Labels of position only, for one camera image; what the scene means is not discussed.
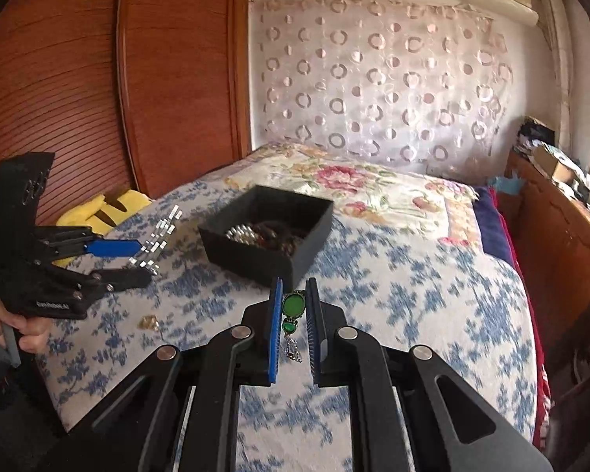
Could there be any navy blanket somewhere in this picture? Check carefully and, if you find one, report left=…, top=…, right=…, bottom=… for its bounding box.
left=472, top=186, right=509, bottom=256

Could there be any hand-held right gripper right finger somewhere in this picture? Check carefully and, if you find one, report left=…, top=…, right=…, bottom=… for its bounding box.
left=305, top=278, right=554, bottom=472

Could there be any pink floral quilt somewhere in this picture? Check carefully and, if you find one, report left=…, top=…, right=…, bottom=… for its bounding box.
left=226, top=142, right=478, bottom=247

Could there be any wooden wardrobe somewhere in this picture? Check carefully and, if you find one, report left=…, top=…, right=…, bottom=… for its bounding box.
left=0, top=0, right=251, bottom=227

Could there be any brown wooden bead bracelet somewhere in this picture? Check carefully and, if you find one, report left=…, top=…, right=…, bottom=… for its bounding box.
left=258, top=221, right=310, bottom=257

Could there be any silver link bracelet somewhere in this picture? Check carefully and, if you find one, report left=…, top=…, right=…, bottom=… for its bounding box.
left=128, top=204, right=183, bottom=276

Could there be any circle patterned curtain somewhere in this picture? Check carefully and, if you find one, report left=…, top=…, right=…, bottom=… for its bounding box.
left=248, top=0, right=514, bottom=178

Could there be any pile of dark clothes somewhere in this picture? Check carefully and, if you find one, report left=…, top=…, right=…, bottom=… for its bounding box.
left=516, top=115, right=556, bottom=158

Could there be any person's left hand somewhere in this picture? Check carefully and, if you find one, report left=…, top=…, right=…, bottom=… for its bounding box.
left=0, top=295, right=50, bottom=355

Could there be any white pearl necklace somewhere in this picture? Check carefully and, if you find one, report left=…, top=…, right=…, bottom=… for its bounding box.
left=225, top=223, right=259, bottom=245

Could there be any yellow cloth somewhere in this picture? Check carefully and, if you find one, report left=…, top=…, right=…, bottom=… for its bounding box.
left=56, top=188, right=153, bottom=237

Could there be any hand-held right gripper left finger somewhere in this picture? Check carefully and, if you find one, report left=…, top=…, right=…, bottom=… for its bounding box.
left=39, top=278, right=283, bottom=472

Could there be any white patterned drape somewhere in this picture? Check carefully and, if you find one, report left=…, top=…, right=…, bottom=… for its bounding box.
left=538, top=0, right=571, bottom=129

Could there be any blue floral bedsheet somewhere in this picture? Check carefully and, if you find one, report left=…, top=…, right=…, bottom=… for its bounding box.
left=37, top=179, right=539, bottom=472

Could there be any wooden cabinet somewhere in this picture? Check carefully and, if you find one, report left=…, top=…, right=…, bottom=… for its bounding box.
left=504, top=150, right=590, bottom=394

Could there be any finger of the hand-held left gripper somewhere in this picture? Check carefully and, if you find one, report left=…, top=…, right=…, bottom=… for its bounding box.
left=54, top=268, right=153, bottom=306
left=34, top=225, right=141, bottom=262

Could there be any black jewelry box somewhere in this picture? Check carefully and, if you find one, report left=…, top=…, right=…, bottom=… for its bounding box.
left=198, top=185, right=334, bottom=290

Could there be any teal cloth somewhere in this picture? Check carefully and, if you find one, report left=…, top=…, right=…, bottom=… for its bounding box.
left=489, top=174, right=522, bottom=195

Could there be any cardboard box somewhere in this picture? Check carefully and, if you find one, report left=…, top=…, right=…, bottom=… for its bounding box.
left=531, top=142, right=578, bottom=183

